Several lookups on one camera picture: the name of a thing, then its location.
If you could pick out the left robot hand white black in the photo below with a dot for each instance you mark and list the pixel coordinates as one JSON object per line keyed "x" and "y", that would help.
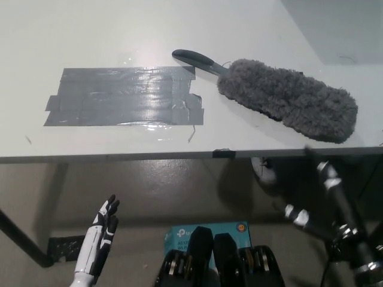
{"x": 92, "y": 248}

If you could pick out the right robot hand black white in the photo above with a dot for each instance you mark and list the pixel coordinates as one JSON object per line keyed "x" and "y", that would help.
{"x": 332, "y": 191}

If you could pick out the black robot body blocks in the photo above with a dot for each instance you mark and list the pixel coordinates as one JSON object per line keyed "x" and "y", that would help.
{"x": 224, "y": 263}

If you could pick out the black floor tape patch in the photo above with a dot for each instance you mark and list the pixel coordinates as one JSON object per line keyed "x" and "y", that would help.
{"x": 66, "y": 246}

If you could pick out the black table leg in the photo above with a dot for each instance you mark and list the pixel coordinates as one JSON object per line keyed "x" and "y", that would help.
{"x": 27, "y": 242}

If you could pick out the white rounded object under table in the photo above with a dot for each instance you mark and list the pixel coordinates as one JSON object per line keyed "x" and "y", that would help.
{"x": 261, "y": 172}

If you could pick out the teal router cardboard box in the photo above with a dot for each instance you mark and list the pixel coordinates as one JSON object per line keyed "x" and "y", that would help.
{"x": 179, "y": 233}

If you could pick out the small black tape piece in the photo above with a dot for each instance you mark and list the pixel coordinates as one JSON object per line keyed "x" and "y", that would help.
{"x": 224, "y": 153}

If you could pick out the thin dark thread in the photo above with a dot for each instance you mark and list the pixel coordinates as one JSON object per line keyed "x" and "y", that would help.
{"x": 348, "y": 57}
{"x": 191, "y": 134}

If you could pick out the grey duct tape patch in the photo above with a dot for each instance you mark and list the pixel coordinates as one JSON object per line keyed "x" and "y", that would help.
{"x": 119, "y": 95}

